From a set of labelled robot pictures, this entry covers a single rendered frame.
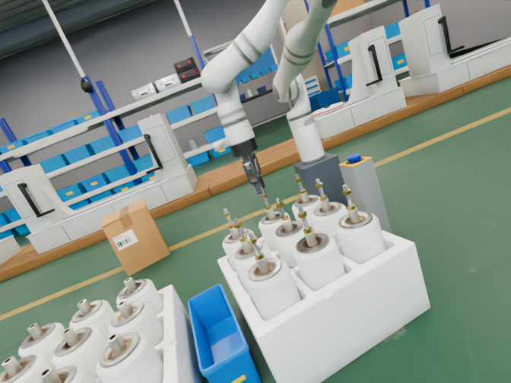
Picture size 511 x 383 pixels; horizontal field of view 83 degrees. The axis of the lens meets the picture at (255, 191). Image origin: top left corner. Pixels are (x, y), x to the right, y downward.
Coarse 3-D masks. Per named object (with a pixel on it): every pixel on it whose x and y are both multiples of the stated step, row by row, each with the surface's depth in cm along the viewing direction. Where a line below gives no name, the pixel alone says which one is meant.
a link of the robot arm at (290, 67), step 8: (288, 56) 83; (312, 56) 83; (280, 64) 91; (288, 64) 86; (296, 64) 84; (304, 64) 85; (280, 72) 93; (288, 72) 89; (296, 72) 88; (280, 80) 96; (288, 80) 92; (272, 88) 105; (280, 88) 99; (288, 88) 97; (280, 96) 102; (288, 96) 101
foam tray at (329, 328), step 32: (224, 256) 90; (384, 256) 62; (416, 256) 63; (352, 288) 59; (384, 288) 62; (416, 288) 65; (256, 320) 58; (288, 320) 56; (320, 320) 58; (352, 320) 60; (384, 320) 63; (288, 352) 57; (320, 352) 59; (352, 352) 62
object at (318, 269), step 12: (324, 252) 60; (336, 252) 62; (300, 264) 62; (312, 264) 60; (324, 264) 60; (336, 264) 61; (312, 276) 61; (324, 276) 61; (336, 276) 61; (312, 288) 63
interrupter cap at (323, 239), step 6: (318, 234) 66; (324, 234) 65; (300, 240) 66; (318, 240) 64; (324, 240) 62; (300, 246) 64; (306, 246) 64; (312, 246) 63; (318, 246) 61; (324, 246) 60; (300, 252) 62; (306, 252) 61; (312, 252) 60
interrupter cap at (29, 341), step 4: (48, 324) 74; (52, 324) 73; (44, 328) 73; (48, 328) 72; (52, 328) 71; (44, 332) 72; (48, 332) 70; (28, 336) 72; (44, 336) 69; (24, 340) 71; (28, 340) 70; (32, 340) 70; (36, 340) 68; (40, 340) 68; (24, 344) 69; (28, 344) 68; (32, 344) 67; (24, 348) 68
